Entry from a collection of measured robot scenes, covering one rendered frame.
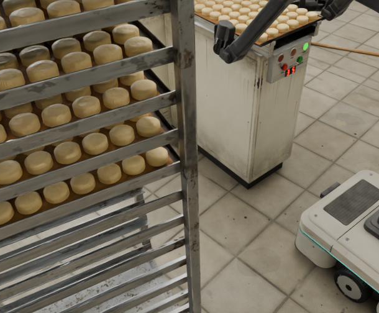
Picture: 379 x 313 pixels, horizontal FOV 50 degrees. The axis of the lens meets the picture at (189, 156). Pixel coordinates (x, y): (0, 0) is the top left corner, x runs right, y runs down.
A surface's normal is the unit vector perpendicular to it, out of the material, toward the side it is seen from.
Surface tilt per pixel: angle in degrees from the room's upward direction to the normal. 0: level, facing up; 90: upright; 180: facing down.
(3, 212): 0
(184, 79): 90
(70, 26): 90
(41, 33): 90
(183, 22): 90
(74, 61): 0
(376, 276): 31
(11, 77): 0
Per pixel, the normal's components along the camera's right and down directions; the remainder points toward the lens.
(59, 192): -0.03, -0.75
